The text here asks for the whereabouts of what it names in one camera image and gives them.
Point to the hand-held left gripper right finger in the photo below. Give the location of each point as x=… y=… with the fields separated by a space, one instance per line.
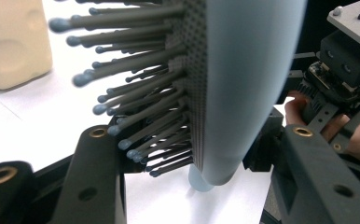
x=311 y=174

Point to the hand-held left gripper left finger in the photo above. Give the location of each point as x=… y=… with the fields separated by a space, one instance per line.
x=91 y=174

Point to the light blue hairbrush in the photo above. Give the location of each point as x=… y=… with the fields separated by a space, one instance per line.
x=246 y=77

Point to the beige square cup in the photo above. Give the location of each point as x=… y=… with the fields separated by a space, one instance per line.
x=13 y=46

